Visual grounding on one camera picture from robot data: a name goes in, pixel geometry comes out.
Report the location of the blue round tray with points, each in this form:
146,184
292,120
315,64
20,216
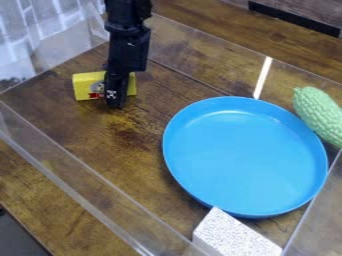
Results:
244,156

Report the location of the green bitter gourd toy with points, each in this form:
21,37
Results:
321,113

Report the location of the white speckled foam block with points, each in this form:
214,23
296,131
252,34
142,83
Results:
223,236

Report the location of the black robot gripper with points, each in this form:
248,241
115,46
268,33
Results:
129,38

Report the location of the yellow butter block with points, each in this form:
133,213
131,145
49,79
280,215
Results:
88,86

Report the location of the clear acrylic enclosure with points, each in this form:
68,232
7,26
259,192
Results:
83,177

